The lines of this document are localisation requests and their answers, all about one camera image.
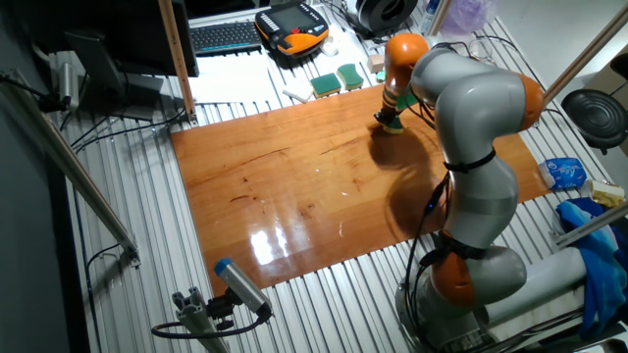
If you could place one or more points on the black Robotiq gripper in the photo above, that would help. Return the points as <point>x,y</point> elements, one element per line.
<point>389,115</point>

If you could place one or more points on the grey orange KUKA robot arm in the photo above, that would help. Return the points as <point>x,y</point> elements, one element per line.
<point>481,113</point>

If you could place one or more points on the wavy green yellow sponge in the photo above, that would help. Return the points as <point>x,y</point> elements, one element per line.
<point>350,74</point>

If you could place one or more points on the small wooden cube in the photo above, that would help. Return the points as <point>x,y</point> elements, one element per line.
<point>376,63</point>

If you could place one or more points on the small white cup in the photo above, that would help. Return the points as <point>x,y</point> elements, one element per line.
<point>329,48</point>

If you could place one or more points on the white foam block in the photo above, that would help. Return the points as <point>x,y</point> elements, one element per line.
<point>299,91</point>

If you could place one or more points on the glass cup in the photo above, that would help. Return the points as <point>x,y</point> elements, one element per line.
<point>481,50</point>

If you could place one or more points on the glossy wooden board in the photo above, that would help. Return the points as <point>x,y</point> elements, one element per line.
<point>275,186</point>

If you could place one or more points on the purple plastic bag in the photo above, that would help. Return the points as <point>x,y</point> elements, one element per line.
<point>473,15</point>

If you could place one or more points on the orange black teach pendant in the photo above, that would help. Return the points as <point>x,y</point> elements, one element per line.
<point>289,24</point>

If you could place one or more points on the white paper sheet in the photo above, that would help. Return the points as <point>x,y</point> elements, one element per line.
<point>230,78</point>

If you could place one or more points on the blue tissue packet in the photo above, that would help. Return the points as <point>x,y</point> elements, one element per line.
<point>564,174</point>

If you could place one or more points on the black computer keyboard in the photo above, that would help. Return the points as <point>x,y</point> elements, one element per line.
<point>223,36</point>

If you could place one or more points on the black round stool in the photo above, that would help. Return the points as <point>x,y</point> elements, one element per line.
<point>593,117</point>

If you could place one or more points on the yellow white packet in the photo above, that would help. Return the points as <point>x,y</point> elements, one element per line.
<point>608,193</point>

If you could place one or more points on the blue cloth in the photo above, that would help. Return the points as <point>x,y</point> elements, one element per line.
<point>603,274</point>

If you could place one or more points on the black computer monitor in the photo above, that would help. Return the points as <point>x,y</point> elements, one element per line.
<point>122,29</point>

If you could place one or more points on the aluminium frame bar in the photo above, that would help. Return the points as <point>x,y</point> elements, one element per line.
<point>443,10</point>
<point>589,226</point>
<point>589,50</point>
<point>73,166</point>

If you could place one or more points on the tan frame post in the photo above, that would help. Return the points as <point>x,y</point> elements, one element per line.
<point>176,54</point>

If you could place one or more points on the silver camera with blue cap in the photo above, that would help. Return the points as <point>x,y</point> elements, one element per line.
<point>240,287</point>

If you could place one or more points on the short aluminium profile mount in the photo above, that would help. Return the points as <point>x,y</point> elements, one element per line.
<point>196,318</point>

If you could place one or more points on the silver depth camera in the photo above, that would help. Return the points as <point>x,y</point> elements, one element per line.
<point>68,83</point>

